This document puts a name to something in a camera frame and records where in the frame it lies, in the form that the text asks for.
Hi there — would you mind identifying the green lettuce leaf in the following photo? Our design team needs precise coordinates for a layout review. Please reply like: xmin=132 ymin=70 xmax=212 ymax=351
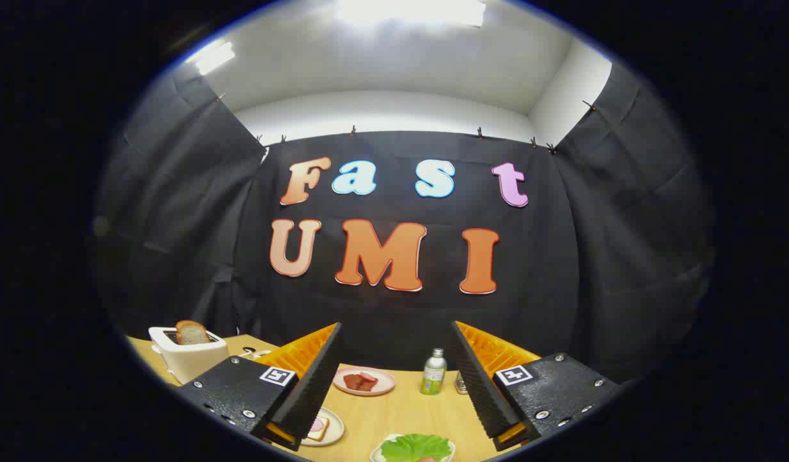
xmin=380 ymin=434 xmax=452 ymax=462

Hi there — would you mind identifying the white toaster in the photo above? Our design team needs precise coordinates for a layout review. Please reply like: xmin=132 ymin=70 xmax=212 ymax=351
xmin=148 ymin=326 xmax=230 ymax=384

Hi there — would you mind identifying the pink plate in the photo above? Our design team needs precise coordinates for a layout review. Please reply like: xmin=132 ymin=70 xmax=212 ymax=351
xmin=333 ymin=366 xmax=396 ymax=397

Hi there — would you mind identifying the plain white bread slice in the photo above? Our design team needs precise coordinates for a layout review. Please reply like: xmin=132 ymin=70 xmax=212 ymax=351
xmin=176 ymin=320 xmax=210 ymax=345

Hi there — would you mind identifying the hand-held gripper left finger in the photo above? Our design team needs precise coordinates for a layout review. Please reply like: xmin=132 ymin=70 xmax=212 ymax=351
xmin=176 ymin=322 xmax=343 ymax=452

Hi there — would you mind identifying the black backdrop cloth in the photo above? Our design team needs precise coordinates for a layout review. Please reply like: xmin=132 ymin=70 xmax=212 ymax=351
xmin=93 ymin=61 xmax=716 ymax=386

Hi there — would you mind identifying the large white round plate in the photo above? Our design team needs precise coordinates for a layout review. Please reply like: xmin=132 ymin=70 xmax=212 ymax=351
xmin=300 ymin=407 xmax=345 ymax=447

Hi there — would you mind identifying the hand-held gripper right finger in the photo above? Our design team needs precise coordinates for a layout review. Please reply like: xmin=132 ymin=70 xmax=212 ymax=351
xmin=450 ymin=321 xmax=620 ymax=452

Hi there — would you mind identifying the small white plate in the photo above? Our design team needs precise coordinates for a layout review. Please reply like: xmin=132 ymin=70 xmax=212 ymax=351
xmin=369 ymin=434 xmax=456 ymax=462

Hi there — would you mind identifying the green and silver bottle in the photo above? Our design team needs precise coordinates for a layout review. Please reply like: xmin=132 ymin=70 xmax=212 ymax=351
xmin=420 ymin=348 xmax=448 ymax=395

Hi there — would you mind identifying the small ceiling light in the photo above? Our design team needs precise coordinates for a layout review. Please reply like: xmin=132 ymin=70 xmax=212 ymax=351
xmin=188 ymin=42 xmax=236 ymax=76

